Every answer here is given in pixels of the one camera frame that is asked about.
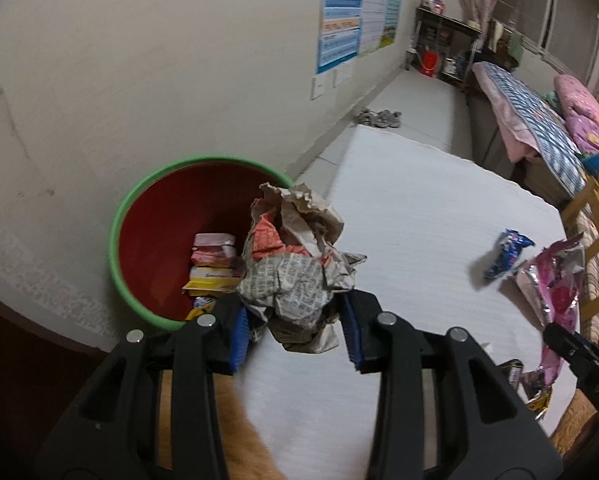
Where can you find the brown plaid bedsheet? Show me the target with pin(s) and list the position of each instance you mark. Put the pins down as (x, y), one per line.
(598, 266)

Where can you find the brown gold snack wrapper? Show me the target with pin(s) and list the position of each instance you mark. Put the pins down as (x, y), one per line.
(539, 404)

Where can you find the wooden chair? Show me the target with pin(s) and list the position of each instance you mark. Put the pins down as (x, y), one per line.
(582, 205)

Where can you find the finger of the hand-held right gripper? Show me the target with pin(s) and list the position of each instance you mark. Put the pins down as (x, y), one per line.
(584, 365)

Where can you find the printed paper wrapper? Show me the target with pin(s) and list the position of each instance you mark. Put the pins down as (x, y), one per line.
(289, 280)

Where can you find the dark clothes chair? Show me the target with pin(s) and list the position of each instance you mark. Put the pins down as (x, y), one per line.
(499, 40)

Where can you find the red bin with green rim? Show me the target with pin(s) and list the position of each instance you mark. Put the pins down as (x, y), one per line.
(154, 220)

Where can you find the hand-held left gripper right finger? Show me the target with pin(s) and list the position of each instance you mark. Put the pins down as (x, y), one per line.
(352, 332)

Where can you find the pink bed sheet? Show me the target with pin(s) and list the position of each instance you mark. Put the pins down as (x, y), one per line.
(517, 135)

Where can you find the blue bordered wall poster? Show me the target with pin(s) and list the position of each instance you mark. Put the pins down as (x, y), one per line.
(339, 20)

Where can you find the pink plastic bag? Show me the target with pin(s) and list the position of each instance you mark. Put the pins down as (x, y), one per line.
(544, 370)

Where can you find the green garment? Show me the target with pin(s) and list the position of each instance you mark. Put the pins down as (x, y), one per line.
(515, 50)

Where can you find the window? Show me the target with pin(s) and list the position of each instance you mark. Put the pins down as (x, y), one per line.
(544, 10)

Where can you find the dark shelf with items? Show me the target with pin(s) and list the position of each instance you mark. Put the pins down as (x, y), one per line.
(444, 17)

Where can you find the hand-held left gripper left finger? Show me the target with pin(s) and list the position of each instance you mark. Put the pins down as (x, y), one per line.
(237, 337)

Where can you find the pink box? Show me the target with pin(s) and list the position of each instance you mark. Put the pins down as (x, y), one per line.
(433, 4)

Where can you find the light blue wall poster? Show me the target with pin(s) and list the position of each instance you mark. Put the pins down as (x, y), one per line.
(374, 5)

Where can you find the green blue wall poster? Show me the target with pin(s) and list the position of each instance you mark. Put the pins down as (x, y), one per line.
(393, 5)

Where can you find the red bucket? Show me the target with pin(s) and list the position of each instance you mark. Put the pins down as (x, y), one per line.
(428, 64)

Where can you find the blue cookie wrapper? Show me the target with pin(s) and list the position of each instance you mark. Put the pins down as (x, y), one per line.
(507, 252)

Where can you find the pink duvet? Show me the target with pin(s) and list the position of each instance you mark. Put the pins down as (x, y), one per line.
(579, 105)

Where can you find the yellow snack wrapper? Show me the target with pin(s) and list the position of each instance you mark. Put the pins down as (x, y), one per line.
(212, 285)

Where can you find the white double wall socket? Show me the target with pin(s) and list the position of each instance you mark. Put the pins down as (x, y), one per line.
(342, 76)

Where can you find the pink silver snack wrapper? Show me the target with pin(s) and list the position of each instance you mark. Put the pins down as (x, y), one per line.
(554, 285)

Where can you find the bed with patterned quilt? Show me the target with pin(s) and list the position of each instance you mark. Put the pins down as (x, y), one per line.
(529, 105)

